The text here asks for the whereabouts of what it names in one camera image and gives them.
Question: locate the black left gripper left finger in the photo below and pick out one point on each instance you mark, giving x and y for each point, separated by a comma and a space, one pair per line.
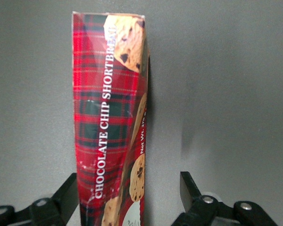
49, 204

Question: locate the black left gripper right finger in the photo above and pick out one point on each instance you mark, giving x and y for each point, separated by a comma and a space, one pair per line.
202, 204

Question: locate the red tartan cookie box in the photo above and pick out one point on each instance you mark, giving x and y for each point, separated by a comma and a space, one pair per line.
108, 117

